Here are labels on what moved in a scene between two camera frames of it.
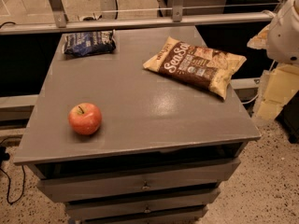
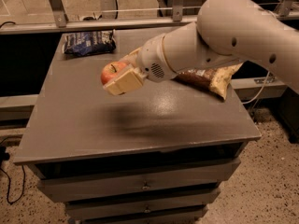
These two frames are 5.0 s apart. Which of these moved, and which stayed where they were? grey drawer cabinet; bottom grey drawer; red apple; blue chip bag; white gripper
Moved: red apple; white gripper
Stayed: grey drawer cabinet; blue chip bag; bottom grey drawer
